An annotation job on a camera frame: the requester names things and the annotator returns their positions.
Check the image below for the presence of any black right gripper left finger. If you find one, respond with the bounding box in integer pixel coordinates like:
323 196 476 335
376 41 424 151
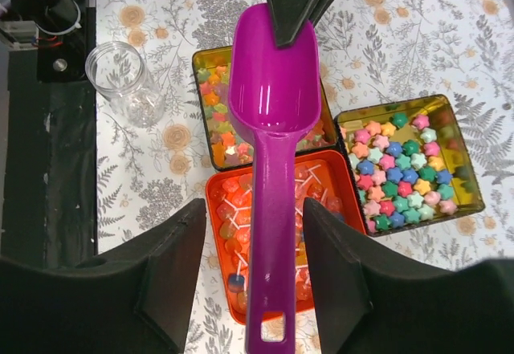
1 198 206 353

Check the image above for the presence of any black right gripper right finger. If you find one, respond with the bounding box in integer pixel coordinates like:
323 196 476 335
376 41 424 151
304 199 513 353

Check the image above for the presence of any purple plastic scoop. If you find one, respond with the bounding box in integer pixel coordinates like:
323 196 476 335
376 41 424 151
228 3 321 353

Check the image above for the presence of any tin of translucent star candies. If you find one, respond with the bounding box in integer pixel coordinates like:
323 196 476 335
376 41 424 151
192 46 338 171

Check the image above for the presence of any tin of opaque star candies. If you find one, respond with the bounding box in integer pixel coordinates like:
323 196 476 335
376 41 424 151
334 95 485 236

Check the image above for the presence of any floral table mat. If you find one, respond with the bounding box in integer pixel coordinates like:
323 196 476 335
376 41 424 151
95 0 514 354

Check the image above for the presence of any orange tray of lollipops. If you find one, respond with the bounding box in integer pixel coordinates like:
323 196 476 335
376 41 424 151
206 150 365 324

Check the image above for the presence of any clear glass jar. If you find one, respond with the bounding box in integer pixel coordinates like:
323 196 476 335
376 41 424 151
85 41 165 128

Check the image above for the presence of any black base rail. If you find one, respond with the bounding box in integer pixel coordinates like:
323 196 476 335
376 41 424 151
1 47 97 268

